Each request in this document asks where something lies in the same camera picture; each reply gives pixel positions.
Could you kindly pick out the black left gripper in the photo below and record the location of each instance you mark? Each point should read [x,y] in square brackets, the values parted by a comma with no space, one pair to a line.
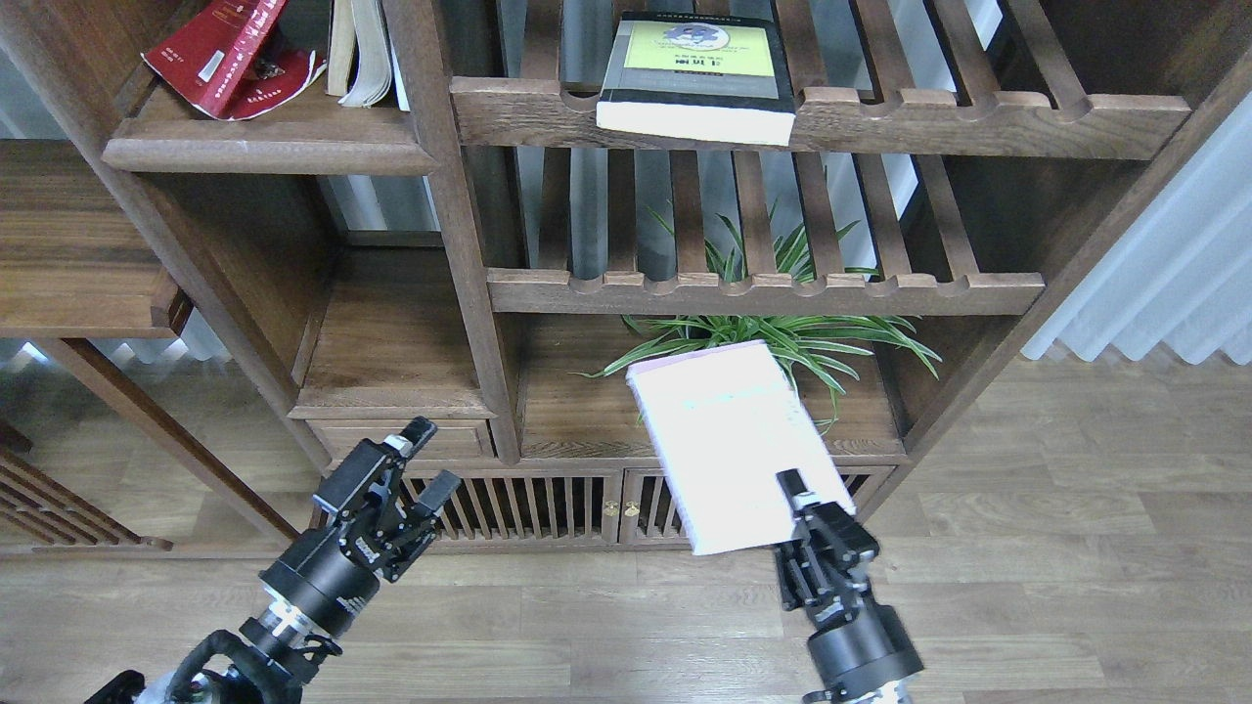
[330,574]

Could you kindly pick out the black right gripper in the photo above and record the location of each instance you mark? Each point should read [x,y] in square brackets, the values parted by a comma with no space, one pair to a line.
[859,647]

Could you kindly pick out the white lavender book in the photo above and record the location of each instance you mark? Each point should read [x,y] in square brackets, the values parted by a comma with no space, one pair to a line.
[724,422]

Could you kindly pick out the yellow and black book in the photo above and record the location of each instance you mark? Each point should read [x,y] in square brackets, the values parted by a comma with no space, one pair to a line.
[698,77]

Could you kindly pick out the red paperback book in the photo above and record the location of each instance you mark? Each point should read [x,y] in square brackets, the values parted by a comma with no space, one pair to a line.
[232,62]

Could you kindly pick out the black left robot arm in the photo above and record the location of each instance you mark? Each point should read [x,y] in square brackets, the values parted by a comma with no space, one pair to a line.
[268,660]

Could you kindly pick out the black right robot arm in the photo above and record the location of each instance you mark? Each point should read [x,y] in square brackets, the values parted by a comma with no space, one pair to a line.
[860,648]

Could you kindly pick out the upright cream books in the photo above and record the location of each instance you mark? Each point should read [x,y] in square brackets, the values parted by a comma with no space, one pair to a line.
[362,65]

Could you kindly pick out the green spider plant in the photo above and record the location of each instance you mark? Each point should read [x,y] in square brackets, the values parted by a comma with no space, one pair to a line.
[817,343]

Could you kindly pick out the dark wooden bookshelf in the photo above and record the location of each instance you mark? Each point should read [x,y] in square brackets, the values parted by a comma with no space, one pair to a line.
[463,259]

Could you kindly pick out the white sheer curtain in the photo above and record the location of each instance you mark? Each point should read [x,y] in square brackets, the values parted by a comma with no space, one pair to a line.
[1180,277]

